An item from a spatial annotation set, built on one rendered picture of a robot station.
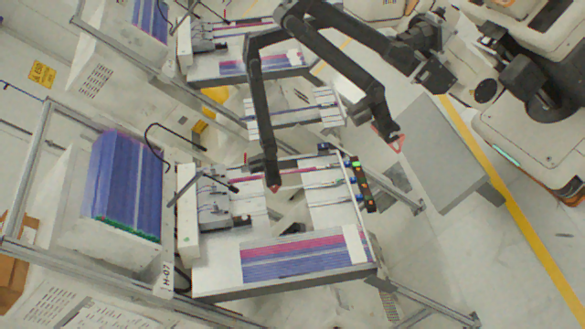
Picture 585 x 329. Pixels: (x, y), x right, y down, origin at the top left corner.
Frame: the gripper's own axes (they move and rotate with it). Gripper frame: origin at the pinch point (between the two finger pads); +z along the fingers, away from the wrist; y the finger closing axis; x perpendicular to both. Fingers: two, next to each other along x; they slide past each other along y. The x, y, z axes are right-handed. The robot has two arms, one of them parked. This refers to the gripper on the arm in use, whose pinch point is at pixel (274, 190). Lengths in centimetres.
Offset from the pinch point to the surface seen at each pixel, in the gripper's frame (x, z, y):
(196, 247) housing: -34.1, -5.6, 30.0
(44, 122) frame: -85, -47, -8
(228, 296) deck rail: -24, 3, 49
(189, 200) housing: -36.5, -6.8, 5.1
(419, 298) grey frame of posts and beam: 51, 22, 52
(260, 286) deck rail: -12, 0, 49
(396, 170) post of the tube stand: 78, 56, -57
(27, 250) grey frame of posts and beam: -80, -43, 52
